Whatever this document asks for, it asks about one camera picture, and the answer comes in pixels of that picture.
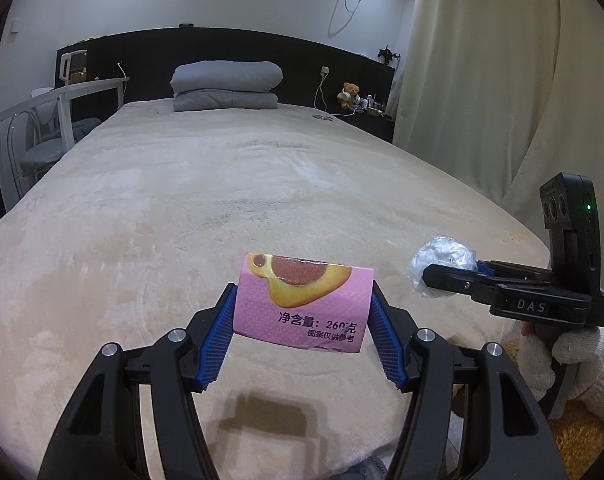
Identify brown teddy bear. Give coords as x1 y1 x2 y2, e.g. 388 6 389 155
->
337 81 362 110

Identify person's right hand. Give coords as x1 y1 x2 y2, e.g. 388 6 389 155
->
518 325 604 403

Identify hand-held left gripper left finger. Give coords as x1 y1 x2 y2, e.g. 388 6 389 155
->
37 282 240 480

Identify clear chair with grey cushion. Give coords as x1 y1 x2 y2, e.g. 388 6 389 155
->
7 95 103 192

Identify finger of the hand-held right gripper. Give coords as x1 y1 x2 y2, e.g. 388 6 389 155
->
476 259 552 286
422 263 504 307

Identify pink cardboard box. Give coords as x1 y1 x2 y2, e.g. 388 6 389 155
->
233 252 376 356

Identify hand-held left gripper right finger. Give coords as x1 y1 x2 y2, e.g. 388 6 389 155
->
367 280 570 480

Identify clear plastic wrap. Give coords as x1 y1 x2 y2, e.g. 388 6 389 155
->
409 234 478 300

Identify white charger cable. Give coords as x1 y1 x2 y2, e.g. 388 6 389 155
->
314 65 358 116

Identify small bottles on nightstand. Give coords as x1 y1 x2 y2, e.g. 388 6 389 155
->
359 93 394 120

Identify black headboard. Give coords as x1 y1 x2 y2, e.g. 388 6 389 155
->
56 26 397 144

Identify grey folded duvet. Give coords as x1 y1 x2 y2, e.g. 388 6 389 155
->
171 61 284 113

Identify cream curtain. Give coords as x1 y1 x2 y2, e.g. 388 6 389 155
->
394 0 604 343

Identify beige fleece bed blanket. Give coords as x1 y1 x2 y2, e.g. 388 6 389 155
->
0 100 559 480

